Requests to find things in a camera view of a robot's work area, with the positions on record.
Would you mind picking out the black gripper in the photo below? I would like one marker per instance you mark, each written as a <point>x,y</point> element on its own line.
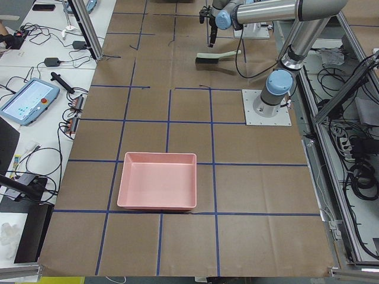
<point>212,29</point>

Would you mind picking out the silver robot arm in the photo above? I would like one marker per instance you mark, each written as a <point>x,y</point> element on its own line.
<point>310,18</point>

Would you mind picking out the white hand brush black bristles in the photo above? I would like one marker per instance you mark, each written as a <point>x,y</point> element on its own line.
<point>213,58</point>

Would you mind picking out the black power adapter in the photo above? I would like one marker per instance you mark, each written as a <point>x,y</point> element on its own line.
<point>79,45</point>
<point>52,62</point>

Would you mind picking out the second grey robot base plate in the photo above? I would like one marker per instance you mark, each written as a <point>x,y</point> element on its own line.
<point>257,113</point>

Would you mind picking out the pink plastic tray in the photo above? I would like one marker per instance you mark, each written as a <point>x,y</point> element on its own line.
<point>158,181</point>

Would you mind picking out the aluminium frame post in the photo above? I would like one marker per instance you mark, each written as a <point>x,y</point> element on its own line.
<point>84,22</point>

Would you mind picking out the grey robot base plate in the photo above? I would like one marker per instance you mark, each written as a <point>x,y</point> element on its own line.
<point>253,31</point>

